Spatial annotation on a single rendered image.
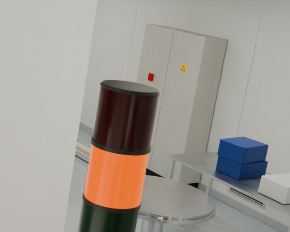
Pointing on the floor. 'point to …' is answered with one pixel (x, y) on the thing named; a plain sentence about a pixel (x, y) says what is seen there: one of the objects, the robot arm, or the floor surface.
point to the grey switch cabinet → (180, 94)
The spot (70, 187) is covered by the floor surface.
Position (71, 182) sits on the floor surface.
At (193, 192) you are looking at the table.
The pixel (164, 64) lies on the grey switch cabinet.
